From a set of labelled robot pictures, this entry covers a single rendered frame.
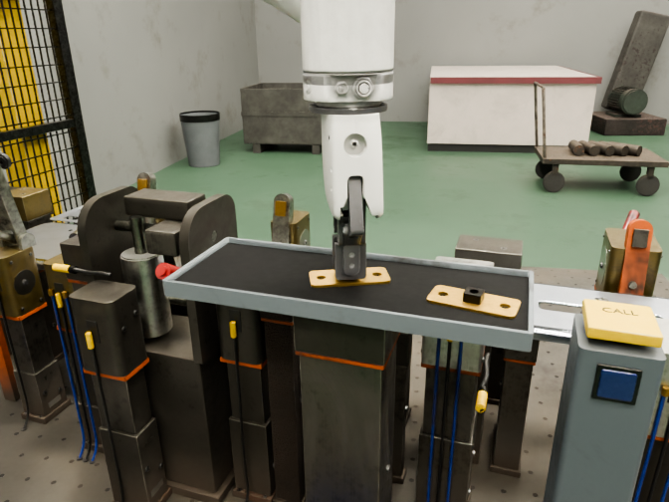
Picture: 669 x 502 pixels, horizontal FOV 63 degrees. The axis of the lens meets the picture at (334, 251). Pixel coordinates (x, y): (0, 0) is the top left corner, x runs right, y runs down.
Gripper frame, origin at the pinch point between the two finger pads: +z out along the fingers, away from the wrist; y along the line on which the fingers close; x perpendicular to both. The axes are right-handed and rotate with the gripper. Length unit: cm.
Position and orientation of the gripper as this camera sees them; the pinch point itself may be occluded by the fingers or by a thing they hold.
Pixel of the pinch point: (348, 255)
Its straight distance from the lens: 57.5
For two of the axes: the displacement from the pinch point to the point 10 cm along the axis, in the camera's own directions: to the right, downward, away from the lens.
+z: 0.1, 9.3, 3.7
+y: -1.1, -3.6, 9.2
